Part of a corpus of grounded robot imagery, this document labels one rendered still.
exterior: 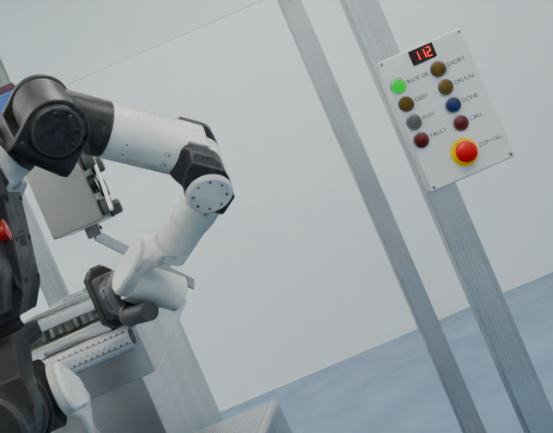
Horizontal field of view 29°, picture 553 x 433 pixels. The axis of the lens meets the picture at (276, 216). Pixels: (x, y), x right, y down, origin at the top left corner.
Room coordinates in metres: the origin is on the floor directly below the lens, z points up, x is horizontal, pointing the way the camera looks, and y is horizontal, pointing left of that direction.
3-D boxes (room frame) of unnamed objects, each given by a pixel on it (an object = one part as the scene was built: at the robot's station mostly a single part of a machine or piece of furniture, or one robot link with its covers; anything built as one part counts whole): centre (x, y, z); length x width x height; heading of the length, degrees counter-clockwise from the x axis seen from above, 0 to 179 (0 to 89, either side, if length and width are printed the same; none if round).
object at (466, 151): (1.99, -0.37, 0.89); 0.04 x 0.04 x 0.04; 1
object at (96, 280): (2.02, 0.33, 0.90); 0.12 x 0.10 x 0.13; 33
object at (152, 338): (2.79, 0.50, 0.77); 1.30 x 0.29 x 0.10; 1
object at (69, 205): (2.21, 0.37, 1.14); 0.22 x 0.11 x 0.20; 1
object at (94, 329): (2.28, 0.49, 0.84); 0.24 x 0.24 x 0.02; 1
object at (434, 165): (2.02, -0.37, 0.97); 0.17 x 0.06 x 0.26; 91
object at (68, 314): (2.28, 0.49, 0.89); 0.25 x 0.24 x 0.02; 91
